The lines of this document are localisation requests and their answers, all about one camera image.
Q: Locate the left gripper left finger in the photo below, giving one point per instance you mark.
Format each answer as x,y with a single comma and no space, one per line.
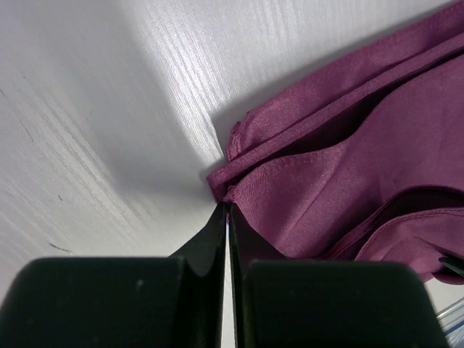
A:
174,301

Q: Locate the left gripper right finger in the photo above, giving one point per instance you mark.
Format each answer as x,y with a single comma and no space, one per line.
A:
279,302

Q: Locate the purple cloth napkin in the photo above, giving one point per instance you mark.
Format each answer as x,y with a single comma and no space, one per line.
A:
361,160

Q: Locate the aluminium front rail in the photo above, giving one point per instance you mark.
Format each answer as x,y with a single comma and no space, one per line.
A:
451,320

